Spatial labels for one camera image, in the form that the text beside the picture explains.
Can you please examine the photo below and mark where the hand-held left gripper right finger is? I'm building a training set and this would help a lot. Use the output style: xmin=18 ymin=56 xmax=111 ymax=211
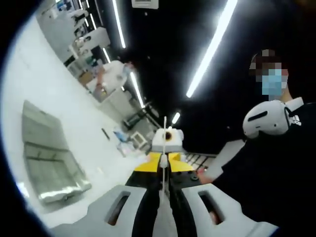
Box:
xmin=167 ymin=159 xmax=279 ymax=237

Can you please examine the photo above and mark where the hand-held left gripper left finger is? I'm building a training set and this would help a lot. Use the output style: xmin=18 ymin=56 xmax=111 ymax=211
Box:
xmin=53 ymin=159 xmax=163 ymax=237

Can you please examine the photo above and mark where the clear plastic guide fixture box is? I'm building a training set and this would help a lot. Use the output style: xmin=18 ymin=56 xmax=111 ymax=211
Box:
xmin=22 ymin=100 xmax=92 ymax=204

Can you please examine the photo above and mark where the dark metal rack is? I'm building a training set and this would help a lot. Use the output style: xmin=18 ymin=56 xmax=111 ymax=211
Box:
xmin=123 ymin=103 xmax=158 ymax=129

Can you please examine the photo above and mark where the person's black shirt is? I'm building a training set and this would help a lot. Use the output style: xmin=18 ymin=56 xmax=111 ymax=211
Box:
xmin=212 ymin=97 xmax=316 ymax=230

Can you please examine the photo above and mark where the white worn chest device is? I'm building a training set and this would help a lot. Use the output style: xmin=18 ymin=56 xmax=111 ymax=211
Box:
xmin=242 ymin=97 xmax=304 ymax=139

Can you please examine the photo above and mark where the straight ceiling light strip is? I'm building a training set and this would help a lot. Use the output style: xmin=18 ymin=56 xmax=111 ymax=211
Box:
xmin=186 ymin=0 xmax=238 ymax=98

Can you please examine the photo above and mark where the ceiling air vent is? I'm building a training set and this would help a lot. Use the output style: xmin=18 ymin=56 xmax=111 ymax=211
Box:
xmin=131 ymin=0 xmax=158 ymax=9

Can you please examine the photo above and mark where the white open frame box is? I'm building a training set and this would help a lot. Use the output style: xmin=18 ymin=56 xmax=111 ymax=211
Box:
xmin=130 ymin=132 xmax=149 ymax=149

